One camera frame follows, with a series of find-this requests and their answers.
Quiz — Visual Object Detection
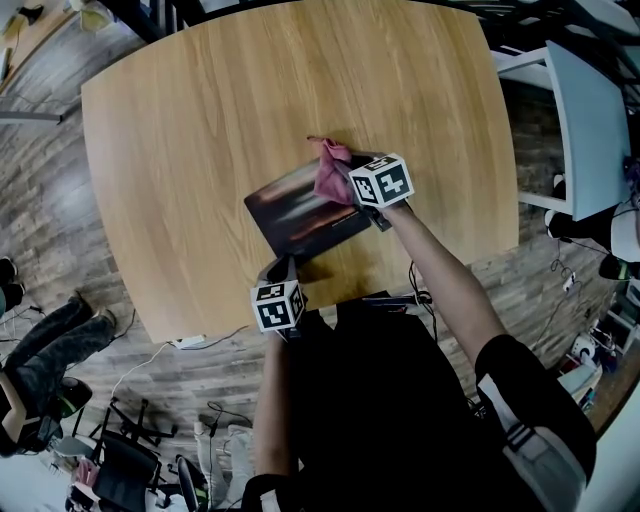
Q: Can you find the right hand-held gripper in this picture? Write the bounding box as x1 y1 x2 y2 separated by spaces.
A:
348 151 417 232

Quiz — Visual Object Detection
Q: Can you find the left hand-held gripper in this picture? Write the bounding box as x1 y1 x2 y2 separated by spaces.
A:
250 254 306 341

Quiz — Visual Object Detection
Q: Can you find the pink cloth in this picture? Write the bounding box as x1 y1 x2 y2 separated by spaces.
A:
307 135 356 206

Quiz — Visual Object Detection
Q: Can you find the dark printed mouse pad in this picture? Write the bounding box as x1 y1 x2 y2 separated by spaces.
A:
243 157 374 259

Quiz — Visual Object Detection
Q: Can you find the person's left forearm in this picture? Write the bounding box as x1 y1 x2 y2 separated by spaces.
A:
253 329 301 479

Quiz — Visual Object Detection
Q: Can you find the person's right forearm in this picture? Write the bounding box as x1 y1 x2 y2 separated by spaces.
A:
382 202 506 366

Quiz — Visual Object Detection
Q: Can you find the black waist device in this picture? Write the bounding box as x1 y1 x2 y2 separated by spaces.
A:
359 292 431 314

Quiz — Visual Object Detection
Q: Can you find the person's black clothing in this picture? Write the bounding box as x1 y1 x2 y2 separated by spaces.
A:
242 294 599 512

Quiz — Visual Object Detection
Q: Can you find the wooden table with white legs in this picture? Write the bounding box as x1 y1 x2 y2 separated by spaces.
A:
80 0 521 345

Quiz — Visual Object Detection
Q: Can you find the light blue table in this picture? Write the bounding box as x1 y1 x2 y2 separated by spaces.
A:
492 39 632 222

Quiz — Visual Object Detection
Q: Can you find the black office chair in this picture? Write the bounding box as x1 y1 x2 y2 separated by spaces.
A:
74 397 179 512

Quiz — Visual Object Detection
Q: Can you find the white round device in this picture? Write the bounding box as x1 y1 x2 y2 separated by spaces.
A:
569 333 596 359

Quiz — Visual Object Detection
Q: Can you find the wooden desk with white frame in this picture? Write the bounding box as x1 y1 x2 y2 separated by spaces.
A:
0 0 81 126

